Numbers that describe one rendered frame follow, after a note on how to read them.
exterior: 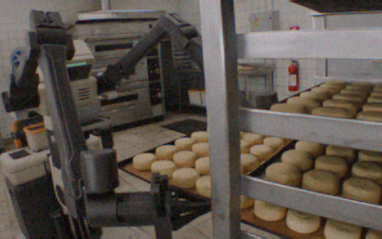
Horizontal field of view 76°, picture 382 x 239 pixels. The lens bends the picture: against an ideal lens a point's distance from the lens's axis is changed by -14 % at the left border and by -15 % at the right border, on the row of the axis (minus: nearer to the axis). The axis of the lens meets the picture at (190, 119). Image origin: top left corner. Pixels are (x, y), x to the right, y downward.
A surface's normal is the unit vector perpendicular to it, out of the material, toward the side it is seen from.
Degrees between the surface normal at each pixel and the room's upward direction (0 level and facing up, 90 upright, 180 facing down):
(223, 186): 90
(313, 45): 90
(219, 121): 90
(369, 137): 90
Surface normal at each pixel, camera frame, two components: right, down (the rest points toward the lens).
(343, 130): -0.65, 0.22
